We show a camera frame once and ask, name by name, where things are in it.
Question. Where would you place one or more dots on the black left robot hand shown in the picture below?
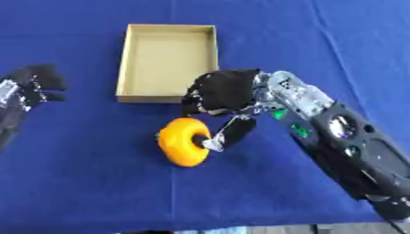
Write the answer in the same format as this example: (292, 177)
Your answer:
(38, 82)

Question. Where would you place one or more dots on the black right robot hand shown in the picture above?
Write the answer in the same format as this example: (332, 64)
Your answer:
(227, 90)

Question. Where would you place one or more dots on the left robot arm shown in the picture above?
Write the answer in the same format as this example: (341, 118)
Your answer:
(9, 112)

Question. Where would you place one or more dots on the tan cardboard box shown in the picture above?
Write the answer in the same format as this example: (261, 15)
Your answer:
(168, 62)

